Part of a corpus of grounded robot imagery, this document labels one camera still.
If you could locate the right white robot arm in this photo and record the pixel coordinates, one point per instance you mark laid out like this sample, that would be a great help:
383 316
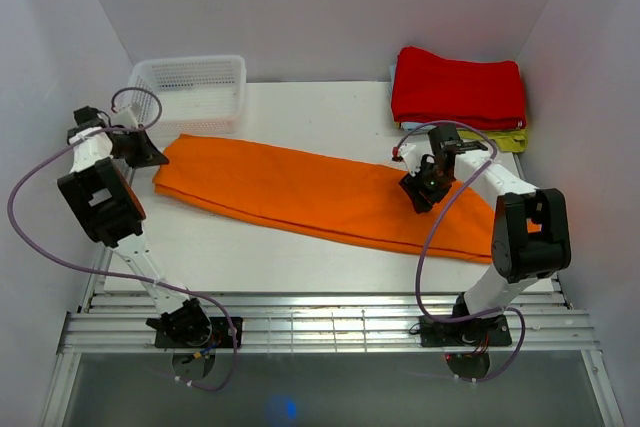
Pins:
530 239

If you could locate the orange trousers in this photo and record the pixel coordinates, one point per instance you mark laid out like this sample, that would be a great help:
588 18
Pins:
340 200

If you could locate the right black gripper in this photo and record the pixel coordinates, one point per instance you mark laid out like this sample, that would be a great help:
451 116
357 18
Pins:
412 186

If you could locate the yellow-green folded trousers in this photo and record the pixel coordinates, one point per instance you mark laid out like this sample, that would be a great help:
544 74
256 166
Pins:
507 141

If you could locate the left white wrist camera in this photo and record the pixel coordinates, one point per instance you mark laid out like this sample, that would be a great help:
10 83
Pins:
127 117

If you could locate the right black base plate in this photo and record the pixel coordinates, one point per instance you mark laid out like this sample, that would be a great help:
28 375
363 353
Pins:
493 332

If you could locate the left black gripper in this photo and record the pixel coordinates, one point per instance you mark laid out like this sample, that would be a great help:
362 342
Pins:
147 155

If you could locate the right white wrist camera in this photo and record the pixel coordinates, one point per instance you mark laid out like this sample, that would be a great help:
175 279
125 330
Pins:
409 156

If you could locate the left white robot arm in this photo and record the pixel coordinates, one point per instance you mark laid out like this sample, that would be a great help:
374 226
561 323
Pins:
110 213

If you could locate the aluminium rail frame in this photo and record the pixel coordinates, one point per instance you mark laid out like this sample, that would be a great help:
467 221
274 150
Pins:
303 295

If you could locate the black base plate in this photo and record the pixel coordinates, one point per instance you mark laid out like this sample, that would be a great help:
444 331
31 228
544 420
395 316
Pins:
218 334
493 332

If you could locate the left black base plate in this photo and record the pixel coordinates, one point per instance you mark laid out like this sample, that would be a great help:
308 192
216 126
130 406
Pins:
218 334

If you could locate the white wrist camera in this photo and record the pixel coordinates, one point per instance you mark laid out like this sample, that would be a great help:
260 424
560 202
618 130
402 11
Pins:
127 117
409 156

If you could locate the white plastic basket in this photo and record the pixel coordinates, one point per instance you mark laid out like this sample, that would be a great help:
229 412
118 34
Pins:
200 96

